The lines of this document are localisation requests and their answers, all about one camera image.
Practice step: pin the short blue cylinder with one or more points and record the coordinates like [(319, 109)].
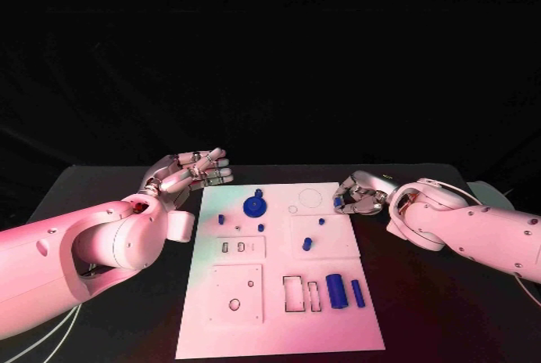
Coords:
[(307, 243)]

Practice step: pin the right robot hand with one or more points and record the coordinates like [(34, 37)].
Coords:
[(368, 193)]

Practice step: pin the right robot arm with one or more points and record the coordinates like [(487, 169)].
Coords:
[(474, 231)]

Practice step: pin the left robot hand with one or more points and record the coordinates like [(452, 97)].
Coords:
[(186, 175)]

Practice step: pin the white task board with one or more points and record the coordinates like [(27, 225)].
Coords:
[(276, 324)]

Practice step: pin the thick blue cylinder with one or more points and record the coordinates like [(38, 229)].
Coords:
[(337, 291)]

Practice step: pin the thin long blue cylinder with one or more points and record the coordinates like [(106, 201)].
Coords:
[(358, 293)]

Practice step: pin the blue plug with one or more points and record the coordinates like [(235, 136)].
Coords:
[(221, 219)]

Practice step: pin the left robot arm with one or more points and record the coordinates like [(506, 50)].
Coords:
[(51, 260)]

